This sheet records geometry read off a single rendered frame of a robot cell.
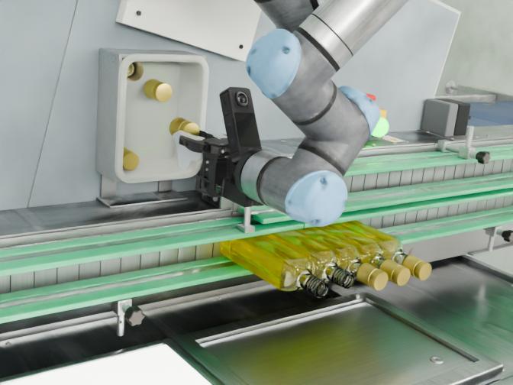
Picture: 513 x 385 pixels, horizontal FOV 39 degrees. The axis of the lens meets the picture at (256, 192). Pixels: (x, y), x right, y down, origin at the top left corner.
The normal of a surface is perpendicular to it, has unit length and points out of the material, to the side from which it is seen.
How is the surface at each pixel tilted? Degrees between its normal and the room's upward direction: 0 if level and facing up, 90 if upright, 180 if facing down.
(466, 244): 0
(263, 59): 90
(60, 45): 0
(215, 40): 0
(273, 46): 90
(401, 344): 90
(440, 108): 90
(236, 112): 29
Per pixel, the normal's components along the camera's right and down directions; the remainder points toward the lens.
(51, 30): 0.59, 0.28
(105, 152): -0.80, 0.09
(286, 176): -0.58, -0.50
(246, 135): 0.61, -0.23
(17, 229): 0.10, -0.96
